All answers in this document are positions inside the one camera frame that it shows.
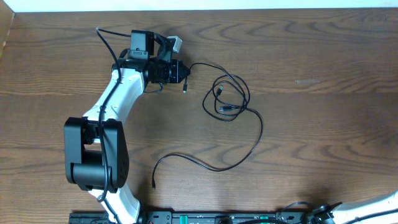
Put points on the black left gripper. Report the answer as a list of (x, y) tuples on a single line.
[(173, 71)]

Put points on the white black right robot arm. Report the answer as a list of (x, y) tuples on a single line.
[(378, 210)]

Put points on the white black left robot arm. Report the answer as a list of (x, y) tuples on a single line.
[(96, 156)]

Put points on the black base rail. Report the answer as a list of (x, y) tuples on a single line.
[(167, 217)]

